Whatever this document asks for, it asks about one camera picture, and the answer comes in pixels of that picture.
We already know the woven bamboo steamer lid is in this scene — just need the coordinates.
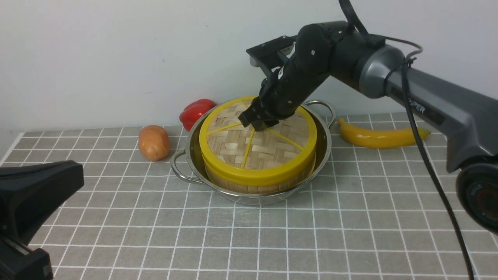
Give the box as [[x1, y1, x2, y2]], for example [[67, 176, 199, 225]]
[[199, 96, 318, 170]]

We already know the yellow banana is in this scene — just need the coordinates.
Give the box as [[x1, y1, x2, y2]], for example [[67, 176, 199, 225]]
[[338, 118, 416, 149]]

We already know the brown potato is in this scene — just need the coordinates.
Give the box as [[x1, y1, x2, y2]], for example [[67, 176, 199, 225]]
[[138, 125, 170, 162]]

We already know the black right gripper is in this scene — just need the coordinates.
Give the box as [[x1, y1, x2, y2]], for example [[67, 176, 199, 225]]
[[239, 21, 352, 131]]

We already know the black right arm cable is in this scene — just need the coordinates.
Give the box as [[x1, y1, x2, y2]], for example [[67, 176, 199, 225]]
[[338, 0, 475, 280]]

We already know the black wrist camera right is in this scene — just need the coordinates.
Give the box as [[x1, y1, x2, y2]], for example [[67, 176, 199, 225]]
[[246, 35, 297, 77]]

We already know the bamboo steamer basket yellow rim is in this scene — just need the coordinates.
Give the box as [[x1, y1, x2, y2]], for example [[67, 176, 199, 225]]
[[204, 156, 316, 194]]

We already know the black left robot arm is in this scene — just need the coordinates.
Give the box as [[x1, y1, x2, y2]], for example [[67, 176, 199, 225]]
[[0, 161, 85, 280]]

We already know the red bell pepper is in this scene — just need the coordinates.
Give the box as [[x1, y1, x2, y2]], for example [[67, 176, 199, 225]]
[[179, 99, 217, 132]]

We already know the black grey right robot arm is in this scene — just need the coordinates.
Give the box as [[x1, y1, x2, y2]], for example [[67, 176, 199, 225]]
[[239, 21, 498, 234]]

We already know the stainless steel pot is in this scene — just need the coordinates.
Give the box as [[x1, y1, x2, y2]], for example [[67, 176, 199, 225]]
[[170, 100, 336, 206]]

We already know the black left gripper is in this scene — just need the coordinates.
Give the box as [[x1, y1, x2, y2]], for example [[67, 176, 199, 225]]
[[0, 161, 85, 245]]

